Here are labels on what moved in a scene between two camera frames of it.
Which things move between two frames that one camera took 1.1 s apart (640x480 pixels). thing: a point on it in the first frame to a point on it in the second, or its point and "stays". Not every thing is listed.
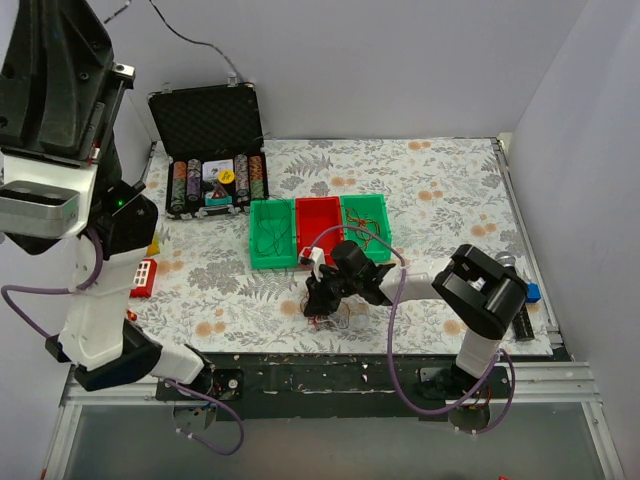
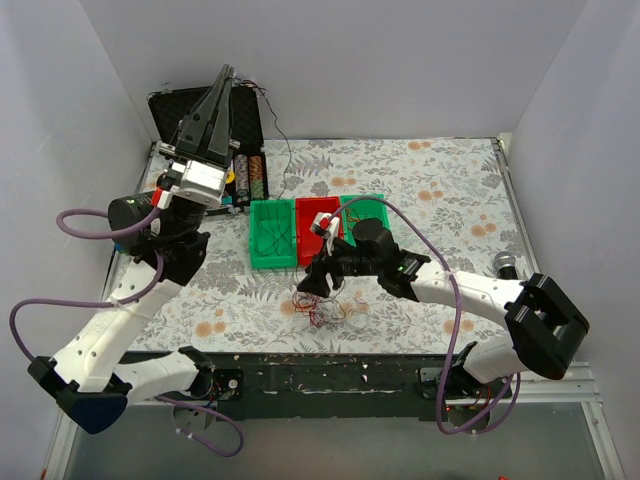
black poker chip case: [212, 138] stays
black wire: [179, 36] to [263, 88]
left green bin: [273, 233] stays
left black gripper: [93, 134] to [198, 150]
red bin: [318, 225] stays
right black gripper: [329, 286] to [329, 261]
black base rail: [350, 386] stays
